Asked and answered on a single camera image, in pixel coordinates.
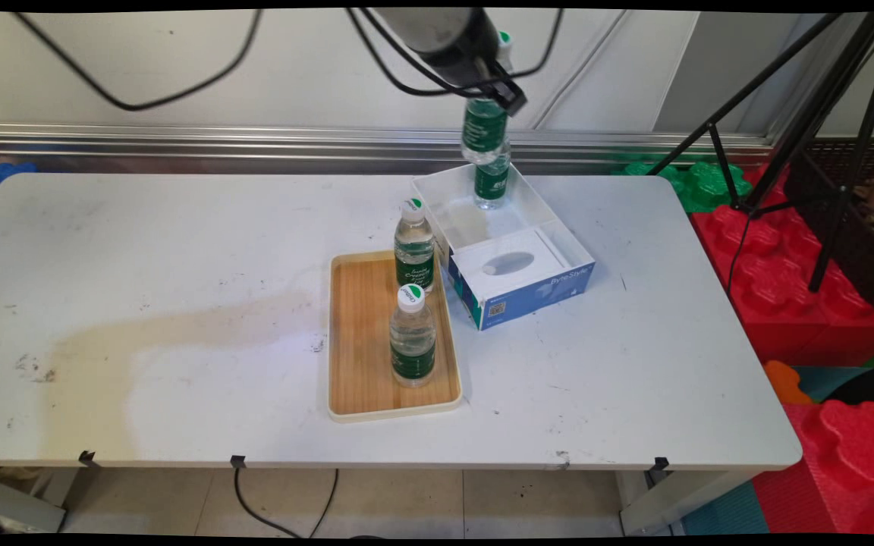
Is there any dark mesh panel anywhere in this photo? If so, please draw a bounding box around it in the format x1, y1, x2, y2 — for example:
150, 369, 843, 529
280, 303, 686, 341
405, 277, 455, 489
784, 139, 874, 312

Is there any wooden tray cream rim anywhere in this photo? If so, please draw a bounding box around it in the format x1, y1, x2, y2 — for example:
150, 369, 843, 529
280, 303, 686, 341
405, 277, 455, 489
327, 250, 464, 423

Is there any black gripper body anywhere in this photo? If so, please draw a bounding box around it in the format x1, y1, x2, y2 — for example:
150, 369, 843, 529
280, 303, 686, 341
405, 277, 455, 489
420, 27, 510, 90

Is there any white table leg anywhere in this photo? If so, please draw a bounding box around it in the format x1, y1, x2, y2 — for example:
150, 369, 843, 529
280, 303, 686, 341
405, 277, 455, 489
618, 469, 759, 536
0, 469, 68, 536

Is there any small clear water bottle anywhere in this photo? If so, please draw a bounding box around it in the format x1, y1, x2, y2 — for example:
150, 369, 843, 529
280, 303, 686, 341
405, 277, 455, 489
461, 30, 515, 165
394, 199, 436, 293
389, 284, 438, 388
473, 148, 511, 211

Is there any long black hanging cable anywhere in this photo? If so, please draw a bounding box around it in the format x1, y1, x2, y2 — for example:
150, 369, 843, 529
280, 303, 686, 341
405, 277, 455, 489
14, 9, 265, 112

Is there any white card insert oval hole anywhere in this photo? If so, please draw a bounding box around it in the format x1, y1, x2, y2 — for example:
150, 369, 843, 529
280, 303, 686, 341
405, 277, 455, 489
451, 227, 567, 295

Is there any black cable under table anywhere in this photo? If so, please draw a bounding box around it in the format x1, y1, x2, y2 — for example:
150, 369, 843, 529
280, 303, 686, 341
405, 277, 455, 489
233, 467, 340, 539

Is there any thin black tripod cable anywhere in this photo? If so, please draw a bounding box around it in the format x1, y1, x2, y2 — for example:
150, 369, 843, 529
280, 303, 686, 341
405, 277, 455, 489
725, 205, 755, 298

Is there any orange foam piece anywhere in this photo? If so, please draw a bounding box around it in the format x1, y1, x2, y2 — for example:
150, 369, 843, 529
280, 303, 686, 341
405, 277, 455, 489
762, 359, 815, 407

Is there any teal foam mat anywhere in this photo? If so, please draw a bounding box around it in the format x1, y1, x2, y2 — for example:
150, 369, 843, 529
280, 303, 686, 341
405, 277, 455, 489
681, 480, 791, 536

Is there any white and blue cardboard box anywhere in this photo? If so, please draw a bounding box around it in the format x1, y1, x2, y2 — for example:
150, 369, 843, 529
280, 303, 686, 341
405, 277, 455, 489
411, 163, 596, 331

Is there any aluminium wall rail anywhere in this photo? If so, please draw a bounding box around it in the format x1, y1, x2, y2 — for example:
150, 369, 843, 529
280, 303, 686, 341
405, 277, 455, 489
0, 122, 778, 177

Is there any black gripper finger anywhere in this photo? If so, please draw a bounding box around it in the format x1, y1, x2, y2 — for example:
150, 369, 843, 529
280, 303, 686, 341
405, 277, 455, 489
486, 62, 528, 117

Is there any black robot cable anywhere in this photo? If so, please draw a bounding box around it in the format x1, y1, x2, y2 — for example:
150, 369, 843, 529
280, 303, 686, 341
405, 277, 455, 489
365, 8, 565, 90
344, 8, 483, 98

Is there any large red foam block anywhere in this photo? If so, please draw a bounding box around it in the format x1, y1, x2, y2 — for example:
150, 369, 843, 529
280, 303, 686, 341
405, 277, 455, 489
690, 161, 874, 366

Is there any green foam block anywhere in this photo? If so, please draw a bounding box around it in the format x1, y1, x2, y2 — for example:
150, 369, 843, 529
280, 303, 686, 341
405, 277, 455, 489
619, 160, 754, 215

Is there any blue foam block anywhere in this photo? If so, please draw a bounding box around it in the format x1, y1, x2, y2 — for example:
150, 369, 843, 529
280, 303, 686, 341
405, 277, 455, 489
0, 161, 38, 210

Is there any black tripod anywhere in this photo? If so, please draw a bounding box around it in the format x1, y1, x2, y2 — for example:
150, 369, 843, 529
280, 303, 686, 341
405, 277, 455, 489
646, 11, 874, 293

